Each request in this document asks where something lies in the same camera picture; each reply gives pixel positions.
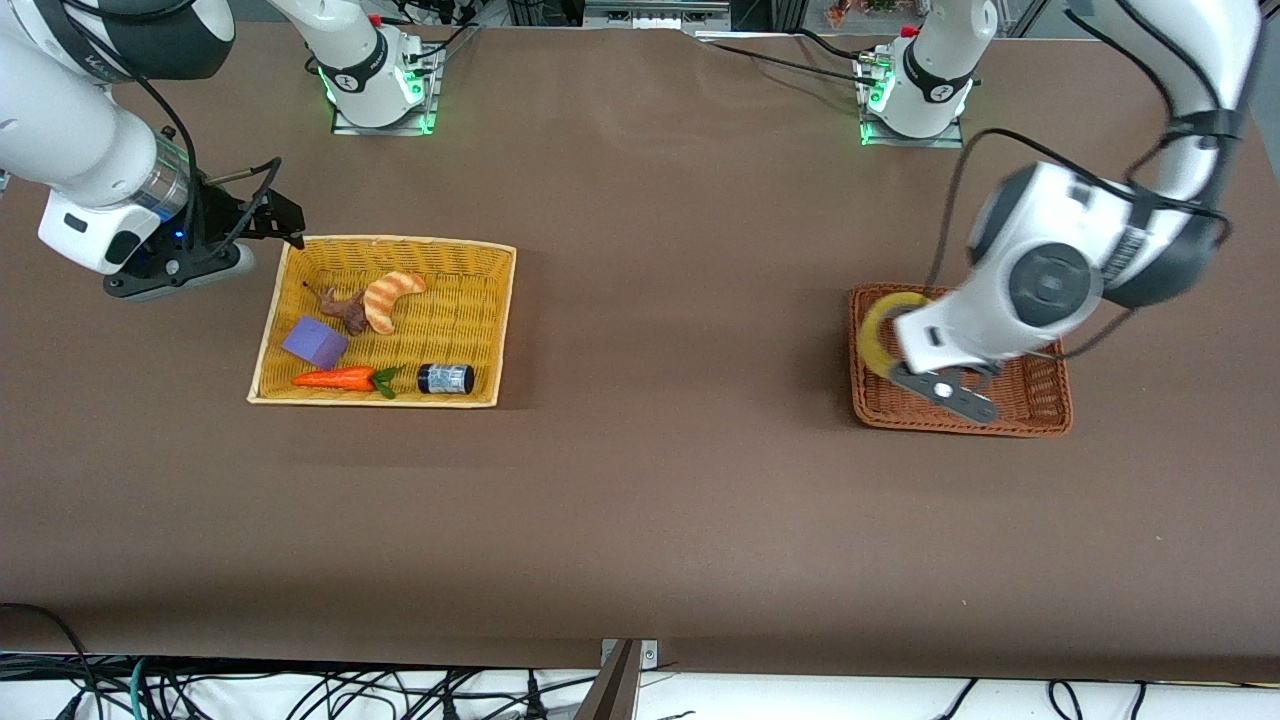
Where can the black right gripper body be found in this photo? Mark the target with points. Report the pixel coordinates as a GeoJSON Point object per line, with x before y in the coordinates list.
{"type": "Point", "coordinates": [226, 220]}

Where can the clear yellowish tape roll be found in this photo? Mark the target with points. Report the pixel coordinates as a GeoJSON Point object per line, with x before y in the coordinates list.
{"type": "Point", "coordinates": [872, 335]}

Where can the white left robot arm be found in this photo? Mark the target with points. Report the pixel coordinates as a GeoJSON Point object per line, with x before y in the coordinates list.
{"type": "Point", "coordinates": [1050, 280]}

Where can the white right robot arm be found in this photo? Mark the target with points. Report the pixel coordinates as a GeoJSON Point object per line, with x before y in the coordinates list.
{"type": "Point", "coordinates": [70, 140]}

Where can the brown toy root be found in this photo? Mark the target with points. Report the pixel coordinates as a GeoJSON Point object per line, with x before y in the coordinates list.
{"type": "Point", "coordinates": [350, 312]}

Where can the purple block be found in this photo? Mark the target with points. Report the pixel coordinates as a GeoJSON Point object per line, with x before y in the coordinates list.
{"type": "Point", "coordinates": [315, 342]}

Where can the toy croissant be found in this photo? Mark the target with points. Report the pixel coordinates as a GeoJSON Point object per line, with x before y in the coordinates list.
{"type": "Point", "coordinates": [382, 300]}

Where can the orange toy carrot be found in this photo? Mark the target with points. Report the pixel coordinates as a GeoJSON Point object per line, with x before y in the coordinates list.
{"type": "Point", "coordinates": [330, 379]}

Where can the small black jar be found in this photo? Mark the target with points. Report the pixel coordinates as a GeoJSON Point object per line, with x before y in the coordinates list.
{"type": "Point", "coordinates": [445, 379]}

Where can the yellow wicker basket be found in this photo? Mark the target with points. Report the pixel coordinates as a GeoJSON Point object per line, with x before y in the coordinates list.
{"type": "Point", "coordinates": [480, 330]}

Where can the brown table cover sheet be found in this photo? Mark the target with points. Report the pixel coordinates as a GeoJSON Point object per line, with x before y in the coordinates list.
{"type": "Point", "coordinates": [680, 500]}

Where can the grey diagonal bar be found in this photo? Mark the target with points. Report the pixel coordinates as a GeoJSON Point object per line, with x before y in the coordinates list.
{"type": "Point", "coordinates": [610, 695]}

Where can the brown wicker basket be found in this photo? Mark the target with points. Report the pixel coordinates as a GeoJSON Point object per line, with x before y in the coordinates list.
{"type": "Point", "coordinates": [880, 405]}

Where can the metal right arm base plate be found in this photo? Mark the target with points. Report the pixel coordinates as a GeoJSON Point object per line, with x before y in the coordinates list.
{"type": "Point", "coordinates": [350, 128]}

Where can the aluminium frame profile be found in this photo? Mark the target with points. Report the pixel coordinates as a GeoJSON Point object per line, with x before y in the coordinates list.
{"type": "Point", "coordinates": [655, 14]}

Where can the metal table edge bracket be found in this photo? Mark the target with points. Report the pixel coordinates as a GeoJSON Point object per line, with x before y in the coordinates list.
{"type": "Point", "coordinates": [650, 655]}

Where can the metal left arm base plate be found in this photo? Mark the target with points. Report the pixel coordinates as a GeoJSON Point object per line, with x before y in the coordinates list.
{"type": "Point", "coordinates": [940, 142]}

